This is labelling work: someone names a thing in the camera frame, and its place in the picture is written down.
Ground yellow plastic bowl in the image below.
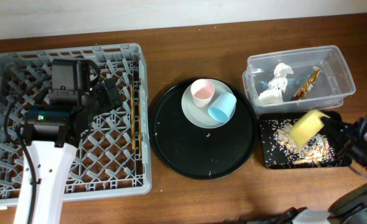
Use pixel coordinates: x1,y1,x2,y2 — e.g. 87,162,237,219
289,110,330,147

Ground gold foil wrapper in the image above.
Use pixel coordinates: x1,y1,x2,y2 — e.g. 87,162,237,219
290,67,321,101

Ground food scraps and rice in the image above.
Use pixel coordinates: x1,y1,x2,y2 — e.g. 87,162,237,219
266,119,338,167

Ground white paper napkin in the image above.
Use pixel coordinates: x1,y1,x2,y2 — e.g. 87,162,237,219
259,63,294,105

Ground pink plastic cup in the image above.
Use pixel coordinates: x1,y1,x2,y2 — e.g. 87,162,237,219
190,79,215,108

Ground blue plastic cup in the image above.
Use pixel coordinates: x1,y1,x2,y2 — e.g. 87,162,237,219
208,92,237,123

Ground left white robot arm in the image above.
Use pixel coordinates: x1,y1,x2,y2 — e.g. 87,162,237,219
14,58,122,223

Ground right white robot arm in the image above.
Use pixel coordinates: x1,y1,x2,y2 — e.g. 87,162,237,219
250,110,367,224

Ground clear plastic waste bin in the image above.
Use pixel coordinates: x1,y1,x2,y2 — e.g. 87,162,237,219
243,45,356,115

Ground grey plastic dishwasher rack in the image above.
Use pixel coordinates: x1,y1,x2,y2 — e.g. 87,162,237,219
0,44,152,208

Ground black rectangular tray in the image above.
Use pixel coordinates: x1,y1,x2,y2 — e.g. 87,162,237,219
258,111,352,170

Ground grey round plate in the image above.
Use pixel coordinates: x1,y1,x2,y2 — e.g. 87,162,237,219
181,78,236,129

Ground round black serving tray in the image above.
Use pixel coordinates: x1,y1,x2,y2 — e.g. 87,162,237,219
149,79,259,180

